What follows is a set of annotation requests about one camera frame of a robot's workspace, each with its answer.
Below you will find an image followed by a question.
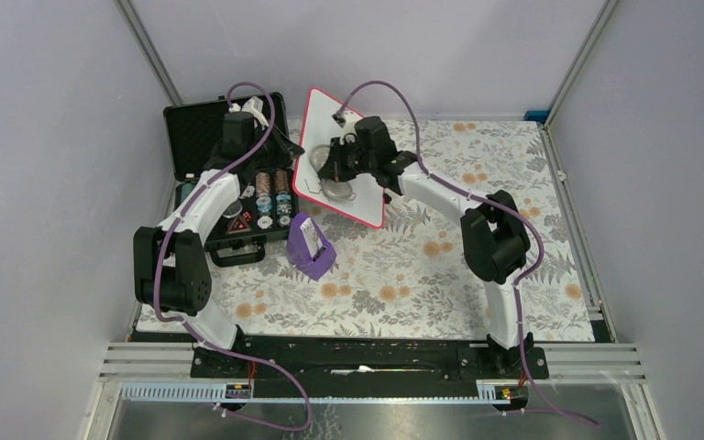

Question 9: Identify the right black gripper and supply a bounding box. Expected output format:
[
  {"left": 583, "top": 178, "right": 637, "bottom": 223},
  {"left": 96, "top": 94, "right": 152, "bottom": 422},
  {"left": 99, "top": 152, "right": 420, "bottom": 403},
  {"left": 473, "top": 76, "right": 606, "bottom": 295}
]
[{"left": 317, "top": 137, "right": 375, "bottom": 185}]

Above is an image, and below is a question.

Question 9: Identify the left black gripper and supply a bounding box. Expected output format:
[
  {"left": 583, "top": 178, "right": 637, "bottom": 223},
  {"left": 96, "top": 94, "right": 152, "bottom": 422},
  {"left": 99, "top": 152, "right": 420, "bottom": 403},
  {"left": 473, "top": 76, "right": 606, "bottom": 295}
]
[{"left": 248, "top": 120, "right": 306, "bottom": 171}]

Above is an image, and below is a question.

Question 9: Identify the grey eraser cloth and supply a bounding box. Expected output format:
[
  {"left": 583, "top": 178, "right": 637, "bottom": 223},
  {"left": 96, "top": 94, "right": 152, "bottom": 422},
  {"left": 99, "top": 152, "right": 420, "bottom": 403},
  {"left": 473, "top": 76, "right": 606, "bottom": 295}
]
[{"left": 309, "top": 145, "right": 356, "bottom": 202}]

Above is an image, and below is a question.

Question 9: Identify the pink framed whiteboard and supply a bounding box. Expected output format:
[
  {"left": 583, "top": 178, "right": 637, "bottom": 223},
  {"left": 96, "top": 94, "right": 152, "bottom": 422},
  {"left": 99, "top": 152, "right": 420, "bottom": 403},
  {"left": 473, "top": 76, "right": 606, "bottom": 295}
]
[{"left": 292, "top": 88, "right": 384, "bottom": 228}]

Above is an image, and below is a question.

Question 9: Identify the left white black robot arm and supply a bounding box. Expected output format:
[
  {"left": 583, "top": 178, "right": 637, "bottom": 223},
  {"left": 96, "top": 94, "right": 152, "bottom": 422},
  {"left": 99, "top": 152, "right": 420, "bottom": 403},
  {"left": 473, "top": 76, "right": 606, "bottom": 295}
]
[{"left": 133, "top": 107, "right": 302, "bottom": 377}]

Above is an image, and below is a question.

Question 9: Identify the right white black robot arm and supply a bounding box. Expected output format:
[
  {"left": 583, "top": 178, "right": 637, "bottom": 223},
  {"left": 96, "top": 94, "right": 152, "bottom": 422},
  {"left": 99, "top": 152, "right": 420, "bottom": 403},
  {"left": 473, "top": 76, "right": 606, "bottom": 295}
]
[{"left": 309, "top": 116, "right": 534, "bottom": 378}]

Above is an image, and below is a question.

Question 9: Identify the orange poker chip stack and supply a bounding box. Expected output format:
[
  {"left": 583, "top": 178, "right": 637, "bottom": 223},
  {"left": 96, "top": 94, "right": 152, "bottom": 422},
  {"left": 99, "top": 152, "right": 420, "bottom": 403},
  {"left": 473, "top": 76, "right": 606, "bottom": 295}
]
[{"left": 255, "top": 172, "right": 271, "bottom": 198}]

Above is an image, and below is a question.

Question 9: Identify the black poker chip case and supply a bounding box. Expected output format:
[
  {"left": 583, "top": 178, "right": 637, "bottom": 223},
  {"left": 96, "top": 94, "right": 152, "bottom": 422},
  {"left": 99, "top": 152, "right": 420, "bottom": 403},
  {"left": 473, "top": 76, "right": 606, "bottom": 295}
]
[{"left": 159, "top": 93, "right": 303, "bottom": 267}]

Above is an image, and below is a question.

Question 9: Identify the blue poker chip stack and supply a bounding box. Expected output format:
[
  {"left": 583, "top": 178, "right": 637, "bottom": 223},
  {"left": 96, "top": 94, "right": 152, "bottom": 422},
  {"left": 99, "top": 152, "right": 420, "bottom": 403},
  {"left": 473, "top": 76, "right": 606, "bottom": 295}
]
[{"left": 256, "top": 196, "right": 273, "bottom": 216}]

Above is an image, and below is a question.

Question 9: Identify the purple box holder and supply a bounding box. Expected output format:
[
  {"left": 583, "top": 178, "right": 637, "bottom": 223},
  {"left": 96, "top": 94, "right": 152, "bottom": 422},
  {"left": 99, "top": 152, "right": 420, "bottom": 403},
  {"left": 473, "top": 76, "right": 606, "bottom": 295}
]
[{"left": 286, "top": 212, "right": 336, "bottom": 281}]

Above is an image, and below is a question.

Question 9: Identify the floral tablecloth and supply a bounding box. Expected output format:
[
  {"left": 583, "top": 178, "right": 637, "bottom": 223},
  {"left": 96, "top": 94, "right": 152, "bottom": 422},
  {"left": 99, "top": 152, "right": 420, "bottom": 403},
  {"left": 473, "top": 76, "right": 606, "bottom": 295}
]
[{"left": 209, "top": 120, "right": 594, "bottom": 342}]

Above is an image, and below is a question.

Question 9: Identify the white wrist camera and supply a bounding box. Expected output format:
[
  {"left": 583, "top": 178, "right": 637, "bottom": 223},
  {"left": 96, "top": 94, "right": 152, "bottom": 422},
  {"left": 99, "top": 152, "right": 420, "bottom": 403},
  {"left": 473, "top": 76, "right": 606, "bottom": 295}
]
[{"left": 228, "top": 96, "right": 270, "bottom": 127}]

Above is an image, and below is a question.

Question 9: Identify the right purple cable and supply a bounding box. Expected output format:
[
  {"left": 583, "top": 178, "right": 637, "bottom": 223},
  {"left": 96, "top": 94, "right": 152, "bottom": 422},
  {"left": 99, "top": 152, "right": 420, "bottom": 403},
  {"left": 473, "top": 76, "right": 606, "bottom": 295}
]
[{"left": 334, "top": 80, "right": 602, "bottom": 431}]

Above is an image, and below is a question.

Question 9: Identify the purple cable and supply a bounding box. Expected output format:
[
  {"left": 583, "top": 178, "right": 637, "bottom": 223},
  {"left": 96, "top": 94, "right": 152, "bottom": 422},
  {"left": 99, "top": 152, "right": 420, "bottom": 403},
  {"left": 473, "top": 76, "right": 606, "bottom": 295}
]
[
  {"left": 152, "top": 81, "right": 315, "bottom": 433},
  {"left": 334, "top": 80, "right": 602, "bottom": 431}
]

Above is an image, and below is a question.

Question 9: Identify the blue corner bracket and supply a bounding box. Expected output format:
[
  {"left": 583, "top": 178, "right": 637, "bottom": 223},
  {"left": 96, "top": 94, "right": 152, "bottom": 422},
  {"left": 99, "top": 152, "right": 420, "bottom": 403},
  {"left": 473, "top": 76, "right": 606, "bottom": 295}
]
[{"left": 523, "top": 110, "right": 550, "bottom": 125}]

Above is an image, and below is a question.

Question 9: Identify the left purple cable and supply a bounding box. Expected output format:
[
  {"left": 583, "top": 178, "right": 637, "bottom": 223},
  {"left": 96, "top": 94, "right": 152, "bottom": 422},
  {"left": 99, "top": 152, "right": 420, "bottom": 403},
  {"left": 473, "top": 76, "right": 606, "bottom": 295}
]
[{"left": 152, "top": 81, "right": 315, "bottom": 433}]

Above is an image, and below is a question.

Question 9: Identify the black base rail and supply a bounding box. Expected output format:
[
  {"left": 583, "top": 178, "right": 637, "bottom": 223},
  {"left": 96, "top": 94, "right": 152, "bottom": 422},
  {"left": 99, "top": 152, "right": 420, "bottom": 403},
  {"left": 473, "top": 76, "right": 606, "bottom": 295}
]
[{"left": 191, "top": 334, "right": 550, "bottom": 380}]

